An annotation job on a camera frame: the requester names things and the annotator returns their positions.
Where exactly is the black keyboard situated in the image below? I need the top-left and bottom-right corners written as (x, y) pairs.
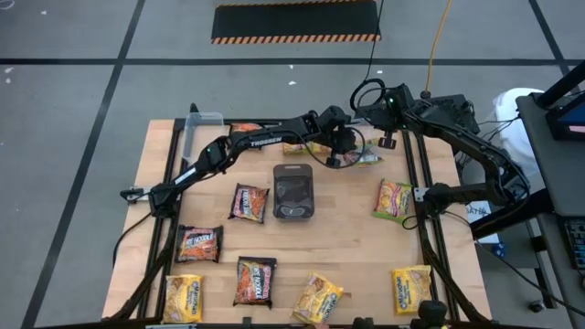
top-left (562, 218), bottom-right (585, 271)

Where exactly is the dark grey plastic bin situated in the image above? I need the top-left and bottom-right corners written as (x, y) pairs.
top-left (272, 163), bottom-right (315, 223)

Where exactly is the black support beam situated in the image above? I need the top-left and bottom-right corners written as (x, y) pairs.
top-left (532, 58), bottom-right (585, 111)

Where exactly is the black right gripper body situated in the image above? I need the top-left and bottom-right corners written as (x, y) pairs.
top-left (365, 102), bottom-right (406, 134)

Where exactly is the yellow creamy chicken ramen pack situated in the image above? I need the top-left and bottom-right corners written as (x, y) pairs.
top-left (162, 273), bottom-right (205, 324)
top-left (291, 271), bottom-right (346, 325)
top-left (390, 264), bottom-right (433, 316)

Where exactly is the black desk crossbar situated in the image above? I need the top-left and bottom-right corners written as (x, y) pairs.
top-left (470, 186), bottom-right (557, 241)

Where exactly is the grey side desk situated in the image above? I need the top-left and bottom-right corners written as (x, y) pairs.
top-left (515, 90), bottom-right (585, 218)

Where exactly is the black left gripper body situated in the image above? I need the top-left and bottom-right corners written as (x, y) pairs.
top-left (324, 127), bottom-right (358, 157)

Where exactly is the black aluminium table frame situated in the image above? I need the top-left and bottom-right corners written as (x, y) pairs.
top-left (104, 116), bottom-right (493, 329)

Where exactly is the black hazard-striped floor mat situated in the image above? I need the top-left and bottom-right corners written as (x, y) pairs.
top-left (210, 0), bottom-right (382, 46)

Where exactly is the black hanging cable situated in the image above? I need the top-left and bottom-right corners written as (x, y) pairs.
top-left (349, 0), bottom-right (388, 114)

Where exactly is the black-framed monitor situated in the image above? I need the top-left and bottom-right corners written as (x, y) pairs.
top-left (545, 89), bottom-right (585, 142)

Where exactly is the white plastic bag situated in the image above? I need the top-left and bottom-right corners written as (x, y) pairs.
top-left (492, 87), bottom-right (546, 188)

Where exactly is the black perforated computer case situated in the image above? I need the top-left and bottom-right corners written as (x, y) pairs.
top-left (410, 93), bottom-right (481, 138)

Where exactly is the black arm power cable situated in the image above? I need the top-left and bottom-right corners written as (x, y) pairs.
top-left (112, 209), bottom-right (156, 269)

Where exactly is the black fire noodle pack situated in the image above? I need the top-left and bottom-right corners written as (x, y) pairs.
top-left (229, 122), bottom-right (264, 134)
top-left (175, 224), bottom-right (225, 264)
top-left (228, 183), bottom-right (271, 225)
top-left (232, 255), bottom-right (278, 310)

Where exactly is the yellow hanging cable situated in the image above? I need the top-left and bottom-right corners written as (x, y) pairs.
top-left (423, 0), bottom-right (454, 92)

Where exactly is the clear plastic bin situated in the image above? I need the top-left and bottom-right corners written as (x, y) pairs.
top-left (181, 111), bottom-right (226, 168)
top-left (341, 132), bottom-right (386, 169)

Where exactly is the white paper sheet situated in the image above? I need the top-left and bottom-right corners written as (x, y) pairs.
top-left (464, 200), bottom-right (501, 246)

